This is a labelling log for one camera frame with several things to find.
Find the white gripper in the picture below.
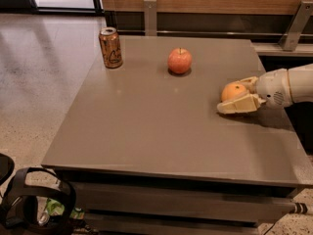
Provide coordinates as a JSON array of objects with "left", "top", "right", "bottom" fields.
[{"left": 217, "top": 69, "right": 292, "bottom": 115}]

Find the orange fruit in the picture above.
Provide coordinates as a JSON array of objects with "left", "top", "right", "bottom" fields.
[{"left": 221, "top": 82, "right": 246, "bottom": 102}]

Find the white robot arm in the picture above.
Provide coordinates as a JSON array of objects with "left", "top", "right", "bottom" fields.
[{"left": 217, "top": 64, "right": 313, "bottom": 115}]

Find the orange soda can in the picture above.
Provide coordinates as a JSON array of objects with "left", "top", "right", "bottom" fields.
[{"left": 99, "top": 27, "right": 123, "bottom": 69}]

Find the red apple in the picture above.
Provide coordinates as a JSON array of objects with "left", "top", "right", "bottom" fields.
[{"left": 167, "top": 48, "right": 192, "bottom": 74}]

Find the grey drawer cabinet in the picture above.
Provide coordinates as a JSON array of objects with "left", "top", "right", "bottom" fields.
[{"left": 52, "top": 169, "right": 309, "bottom": 235}]

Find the green snack bag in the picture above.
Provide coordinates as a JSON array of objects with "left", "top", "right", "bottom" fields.
[{"left": 44, "top": 198, "right": 86, "bottom": 221}]

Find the black chair edge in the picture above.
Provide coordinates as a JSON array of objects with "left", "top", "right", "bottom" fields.
[{"left": 0, "top": 154, "right": 15, "bottom": 185}]

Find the grey metal bracket right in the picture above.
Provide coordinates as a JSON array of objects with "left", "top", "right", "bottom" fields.
[{"left": 279, "top": 0, "right": 313, "bottom": 52}]

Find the grey metal bracket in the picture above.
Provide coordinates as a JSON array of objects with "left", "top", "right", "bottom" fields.
[
  {"left": 144, "top": 0, "right": 157, "bottom": 36},
  {"left": 279, "top": 0, "right": 313, "bottom": 52}
]

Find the grey metal bracket left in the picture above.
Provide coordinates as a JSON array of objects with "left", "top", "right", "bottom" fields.
[{"left": 144, "top": 0, "right": 157, "bottom": 36}]

